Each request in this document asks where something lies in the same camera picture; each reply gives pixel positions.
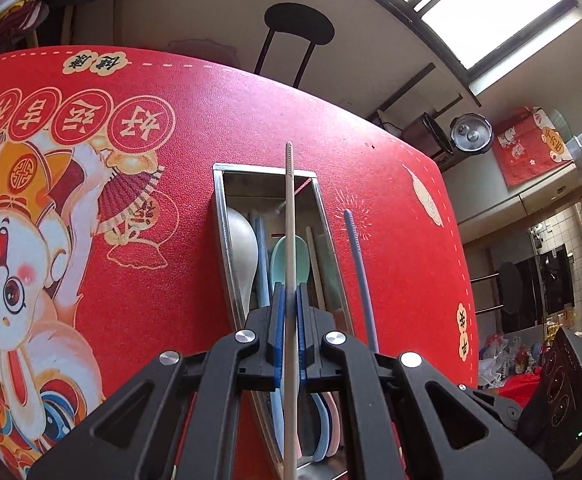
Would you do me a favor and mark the red printed table mat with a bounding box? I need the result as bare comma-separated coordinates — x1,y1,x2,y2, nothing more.
0,45,482,480

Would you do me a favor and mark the black round-back chair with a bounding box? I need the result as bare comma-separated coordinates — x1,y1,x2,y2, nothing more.
471,260,524,328
253,2,336,90

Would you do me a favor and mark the beige chopstick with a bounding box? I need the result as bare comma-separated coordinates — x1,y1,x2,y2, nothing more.
305,227,328,313
282,141,302,480

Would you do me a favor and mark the pink spoon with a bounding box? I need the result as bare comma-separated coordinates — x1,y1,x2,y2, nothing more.
323,392,346,456

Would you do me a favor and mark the red printed cloth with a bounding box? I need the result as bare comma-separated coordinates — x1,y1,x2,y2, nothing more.
493,106,574,188

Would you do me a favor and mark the dark framed window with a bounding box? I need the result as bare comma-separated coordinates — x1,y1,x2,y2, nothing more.
343,0,582,96

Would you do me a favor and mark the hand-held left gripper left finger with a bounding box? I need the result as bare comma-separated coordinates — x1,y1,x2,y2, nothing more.
28,282,288,480

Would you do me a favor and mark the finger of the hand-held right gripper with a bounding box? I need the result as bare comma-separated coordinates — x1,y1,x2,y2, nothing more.
458,384,524,433

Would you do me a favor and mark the mint green spoon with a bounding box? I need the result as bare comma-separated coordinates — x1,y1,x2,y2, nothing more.
269,234,312,293

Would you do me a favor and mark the blue chopstick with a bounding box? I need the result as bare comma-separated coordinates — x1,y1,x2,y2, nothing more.
253,210,272,311
343,208,380,353

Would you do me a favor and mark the blue spoon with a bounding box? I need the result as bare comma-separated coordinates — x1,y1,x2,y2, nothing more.
301,392,336,461

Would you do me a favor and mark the pile of plastic bags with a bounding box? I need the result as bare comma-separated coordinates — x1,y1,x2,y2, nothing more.
478,332,546,386

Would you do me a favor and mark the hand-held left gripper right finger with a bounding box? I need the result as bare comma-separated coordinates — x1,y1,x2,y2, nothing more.
295,284,554,480

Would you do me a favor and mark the metal perforated utensil tray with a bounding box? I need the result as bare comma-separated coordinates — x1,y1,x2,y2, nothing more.
212,162,356,480

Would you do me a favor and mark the beige spoon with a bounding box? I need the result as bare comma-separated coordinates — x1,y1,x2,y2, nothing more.
225,206,260,311

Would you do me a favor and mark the dark red cloth pile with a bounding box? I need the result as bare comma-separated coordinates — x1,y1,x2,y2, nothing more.
0,0,46,41

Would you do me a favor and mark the beige refrigerator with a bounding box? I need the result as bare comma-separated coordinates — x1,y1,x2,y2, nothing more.
456,160,582,241

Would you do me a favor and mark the silver pressure cooker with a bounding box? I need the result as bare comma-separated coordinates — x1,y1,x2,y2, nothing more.
403,112,494,171

